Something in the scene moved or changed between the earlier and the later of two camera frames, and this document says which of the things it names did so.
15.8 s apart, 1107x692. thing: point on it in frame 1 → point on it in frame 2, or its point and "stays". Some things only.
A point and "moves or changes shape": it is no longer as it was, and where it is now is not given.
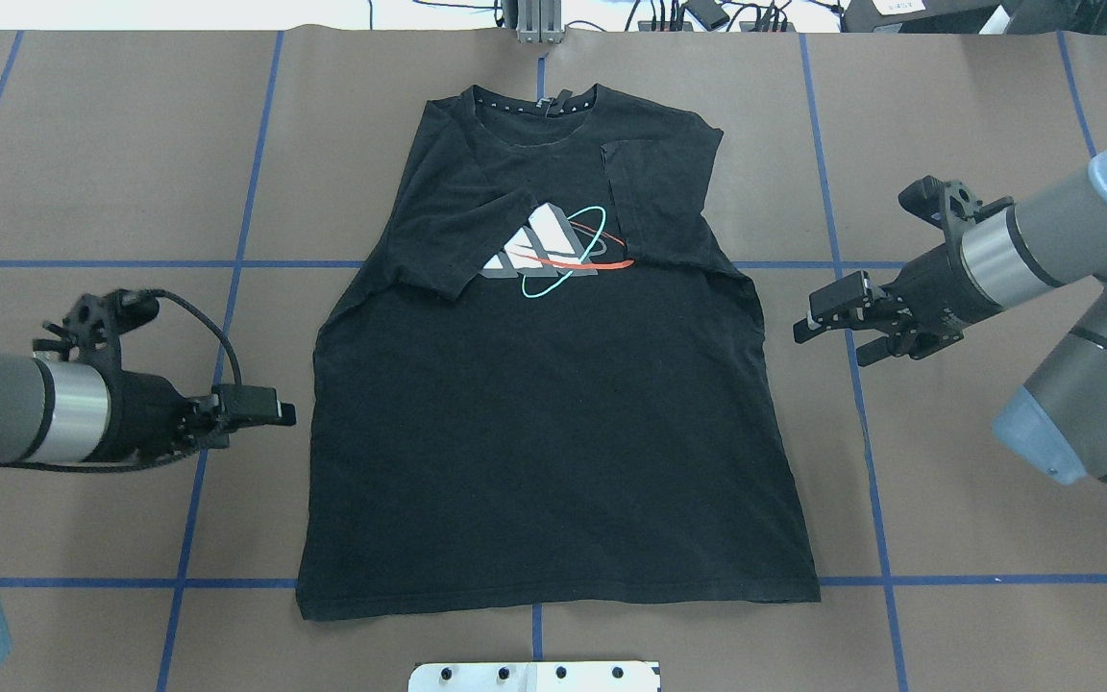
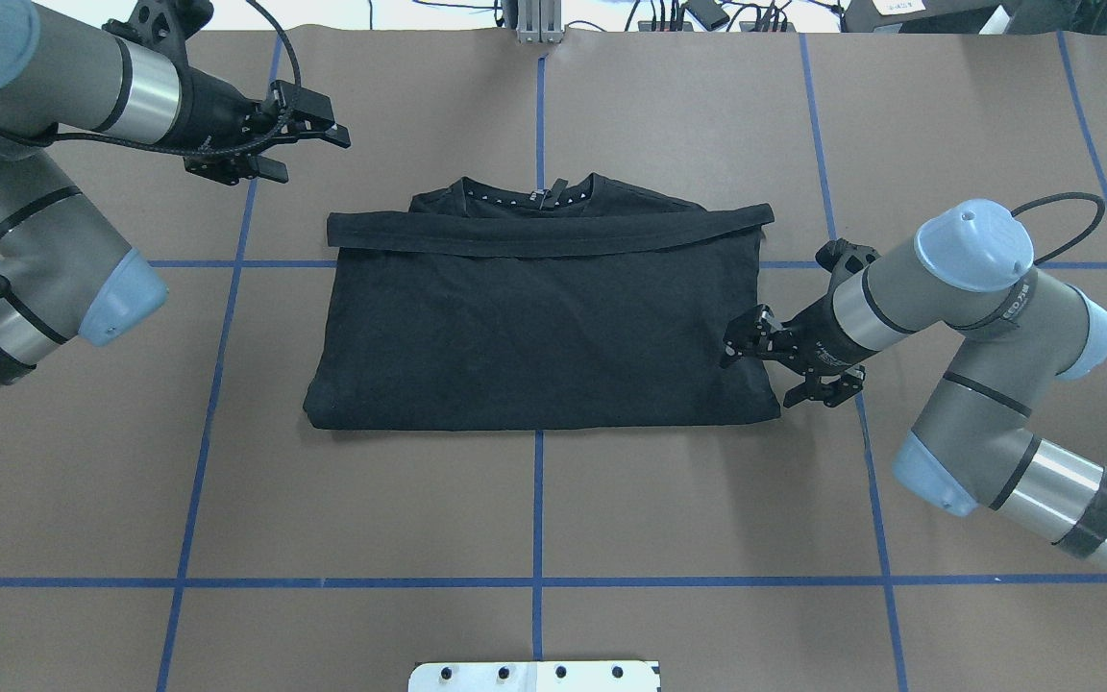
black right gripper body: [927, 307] → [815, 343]
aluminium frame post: [539, 21] stays
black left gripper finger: [245, 405] → [308, 112]
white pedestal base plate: [540, 676] stays
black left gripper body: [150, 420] → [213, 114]
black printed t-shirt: [547, 393] moves or changes shape
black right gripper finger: [897, 345] → [830, 394]
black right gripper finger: [838, 306] → [748, 334]
